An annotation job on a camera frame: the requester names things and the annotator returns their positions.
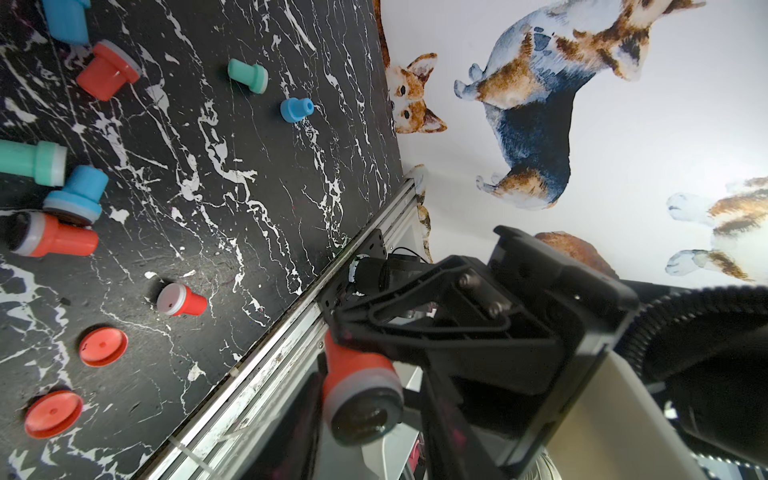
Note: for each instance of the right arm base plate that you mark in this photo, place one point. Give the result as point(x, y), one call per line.
point(369, 271)

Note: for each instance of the red cap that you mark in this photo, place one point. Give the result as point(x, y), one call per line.
point(53, 414)
point(102, 347)

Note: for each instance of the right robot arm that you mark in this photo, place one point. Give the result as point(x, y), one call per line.
point(687, 378)

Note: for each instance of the green stamp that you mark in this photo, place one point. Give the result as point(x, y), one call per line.
point(254, 76)
point(44, 162)

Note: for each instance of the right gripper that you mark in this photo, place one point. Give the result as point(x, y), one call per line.
point(520, 337)

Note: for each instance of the blue stamp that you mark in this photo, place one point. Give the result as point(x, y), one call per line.
point(78, 201)
point(66, 20)

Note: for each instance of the blue stamp cap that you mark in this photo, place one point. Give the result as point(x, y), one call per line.
point(294, 110)

